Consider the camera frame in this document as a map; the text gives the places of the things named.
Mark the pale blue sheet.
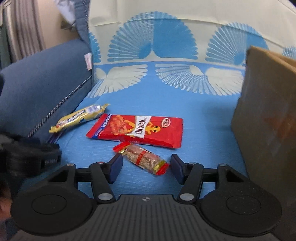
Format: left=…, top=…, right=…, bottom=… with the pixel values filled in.
left=54, top=0, right=76, bottom=25

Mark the grey curtain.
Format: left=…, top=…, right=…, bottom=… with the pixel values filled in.
left=0, top=0, right=79, bottom=70

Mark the red peanut snack packet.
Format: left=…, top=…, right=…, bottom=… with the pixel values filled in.
left=86, top=114, right=183, bottom=149

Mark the left hand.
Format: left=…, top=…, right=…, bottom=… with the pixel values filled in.
left=0, top=186, right=12, bottom=222

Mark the open cardboard box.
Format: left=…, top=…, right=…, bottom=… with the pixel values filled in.
left=231, top=45, right=296, bottom=214

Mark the small red nut bar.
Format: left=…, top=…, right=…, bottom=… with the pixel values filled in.
left=113, top=142, right=170, bottom=176

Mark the yellow chocolate bar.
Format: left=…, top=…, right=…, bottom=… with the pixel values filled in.
left=49, top=103, right=110, bottom=133

